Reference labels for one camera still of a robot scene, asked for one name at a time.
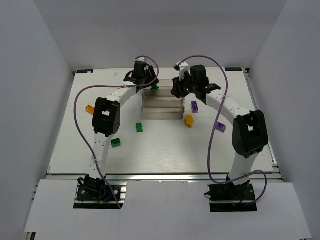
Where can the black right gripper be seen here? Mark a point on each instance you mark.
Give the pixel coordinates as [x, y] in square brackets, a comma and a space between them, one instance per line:
[178, 87]

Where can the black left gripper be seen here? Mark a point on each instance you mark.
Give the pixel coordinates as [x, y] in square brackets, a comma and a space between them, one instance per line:
[151, 78]

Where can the green small lego brick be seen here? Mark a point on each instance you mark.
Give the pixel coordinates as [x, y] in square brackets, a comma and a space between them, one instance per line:
[155, 87]

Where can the yellow rounded lego brick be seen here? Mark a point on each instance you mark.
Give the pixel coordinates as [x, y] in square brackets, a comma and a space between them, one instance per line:
[189, 121]

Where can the green rectangular lego brick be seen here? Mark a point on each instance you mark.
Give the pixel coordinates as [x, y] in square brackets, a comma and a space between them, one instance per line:
[139, 127]

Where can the purple curved lego brick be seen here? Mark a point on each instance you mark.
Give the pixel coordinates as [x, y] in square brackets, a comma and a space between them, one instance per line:
[221, 127]

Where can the orange rectangular lego brick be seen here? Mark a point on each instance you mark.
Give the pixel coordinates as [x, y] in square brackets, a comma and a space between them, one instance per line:
[90, 109]

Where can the green curved lego brick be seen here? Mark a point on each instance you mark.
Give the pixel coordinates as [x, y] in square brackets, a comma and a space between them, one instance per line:
[116, 142]

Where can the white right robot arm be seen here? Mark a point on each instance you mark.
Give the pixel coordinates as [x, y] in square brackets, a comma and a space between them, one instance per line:
[249, 130]

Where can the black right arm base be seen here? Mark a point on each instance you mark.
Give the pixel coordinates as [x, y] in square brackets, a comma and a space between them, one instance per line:
[228, 198]

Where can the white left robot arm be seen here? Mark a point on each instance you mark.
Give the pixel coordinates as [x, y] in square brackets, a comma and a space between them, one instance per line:
[107, 111]

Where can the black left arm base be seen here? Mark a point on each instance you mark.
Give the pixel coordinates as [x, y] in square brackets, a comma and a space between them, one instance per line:
[95, 194]

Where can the clear back container bin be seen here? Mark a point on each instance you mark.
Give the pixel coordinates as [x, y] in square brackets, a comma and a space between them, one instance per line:
[165, 84]

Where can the clear container bin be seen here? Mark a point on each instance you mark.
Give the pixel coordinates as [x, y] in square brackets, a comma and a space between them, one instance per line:
[163, 109]
[159, 95]
[165, 84]

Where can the purple rectangular lego brick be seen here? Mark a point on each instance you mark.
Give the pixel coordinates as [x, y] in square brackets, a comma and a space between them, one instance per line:
[194, 107]

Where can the clear middle container bin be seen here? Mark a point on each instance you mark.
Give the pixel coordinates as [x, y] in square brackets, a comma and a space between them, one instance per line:
[159, 95]

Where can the blue right corner label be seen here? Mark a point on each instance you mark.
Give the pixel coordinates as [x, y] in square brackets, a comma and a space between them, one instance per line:
[233, 69]

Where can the blue corner label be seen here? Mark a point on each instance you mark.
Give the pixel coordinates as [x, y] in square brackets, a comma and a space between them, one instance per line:
[84, 71]
[233, 69]

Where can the clear front container bin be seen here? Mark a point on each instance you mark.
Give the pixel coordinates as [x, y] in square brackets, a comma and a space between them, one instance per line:
[163, 109]

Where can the blue left corner label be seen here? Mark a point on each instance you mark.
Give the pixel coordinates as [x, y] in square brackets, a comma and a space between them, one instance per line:
[84, 71]

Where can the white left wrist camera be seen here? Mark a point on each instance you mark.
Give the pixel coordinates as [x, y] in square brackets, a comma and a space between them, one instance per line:
[140, 59]

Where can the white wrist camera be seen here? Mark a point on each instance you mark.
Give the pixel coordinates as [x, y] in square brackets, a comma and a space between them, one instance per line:
[182, 68]
[140, 59]

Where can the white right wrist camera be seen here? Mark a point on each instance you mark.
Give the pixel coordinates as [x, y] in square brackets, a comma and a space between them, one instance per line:
[182, 68]

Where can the aluminium table edge rail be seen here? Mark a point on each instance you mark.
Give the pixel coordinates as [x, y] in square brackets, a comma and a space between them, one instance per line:
[276, 176]

